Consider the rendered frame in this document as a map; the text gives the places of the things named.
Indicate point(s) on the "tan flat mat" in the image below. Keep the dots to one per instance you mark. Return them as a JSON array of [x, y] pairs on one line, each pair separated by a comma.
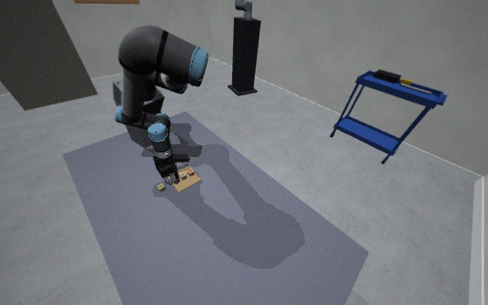
[[184, 184]]

